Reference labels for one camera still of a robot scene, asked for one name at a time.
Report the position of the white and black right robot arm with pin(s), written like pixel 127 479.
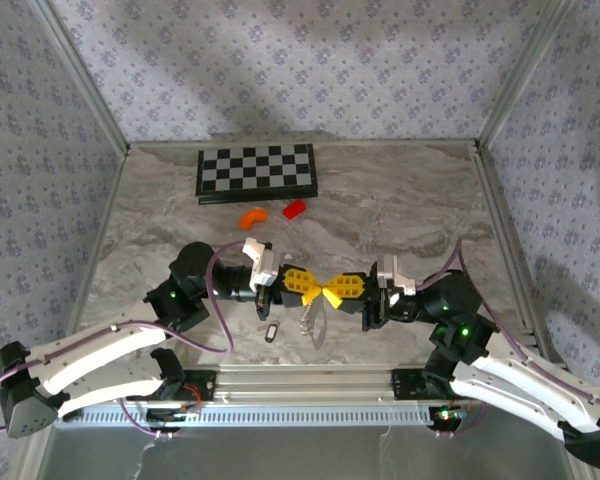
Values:
pixel 530 390

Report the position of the small red plastic block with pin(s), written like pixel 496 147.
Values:
pixel 294 208

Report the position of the orange curved plastic block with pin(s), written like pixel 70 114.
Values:
pixel 252 218

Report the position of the black and white chessboard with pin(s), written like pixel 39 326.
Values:
pixel 255 172

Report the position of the small circuit board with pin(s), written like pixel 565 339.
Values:
pixel 447 415
pixel 172 415

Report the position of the grey metal sheet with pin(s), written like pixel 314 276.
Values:
pixel 305 455

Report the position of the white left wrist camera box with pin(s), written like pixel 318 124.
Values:
pixel 262 265

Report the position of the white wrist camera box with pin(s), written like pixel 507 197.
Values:
pixel 262 265
pixel 392 275

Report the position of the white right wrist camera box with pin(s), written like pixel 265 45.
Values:
pixel 392 275

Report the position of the aluminium mounting rail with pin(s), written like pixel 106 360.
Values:
pixel 305 382

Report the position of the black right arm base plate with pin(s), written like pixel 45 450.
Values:
pixel 405 385

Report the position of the double aluminium side rail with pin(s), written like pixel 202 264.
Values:
pixel 500 215

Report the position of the thin aluminium side rail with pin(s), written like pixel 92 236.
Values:
pixel 96 245

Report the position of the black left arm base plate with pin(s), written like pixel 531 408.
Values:
pixel 205 385

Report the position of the long aluminium edge rail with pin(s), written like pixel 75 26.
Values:
pixel 305 142

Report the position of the aluminium frame post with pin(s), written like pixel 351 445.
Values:
pixel 525 75
pixel 80 80

